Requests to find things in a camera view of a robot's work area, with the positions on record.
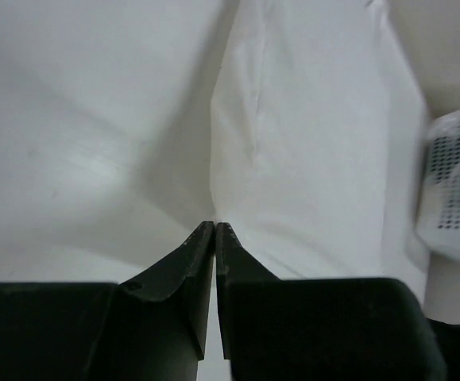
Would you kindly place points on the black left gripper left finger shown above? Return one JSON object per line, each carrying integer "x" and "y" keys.
{"x": 150, "y": 327}

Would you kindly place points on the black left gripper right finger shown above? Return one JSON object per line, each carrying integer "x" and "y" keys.
{"x": 318, "y": 329}

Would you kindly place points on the white tank top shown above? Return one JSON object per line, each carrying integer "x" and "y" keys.
{"x": 315, "y": 120}

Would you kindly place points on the white plastic laundry basket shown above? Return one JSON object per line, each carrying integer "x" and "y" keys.
{"x": 438, "y": 221}

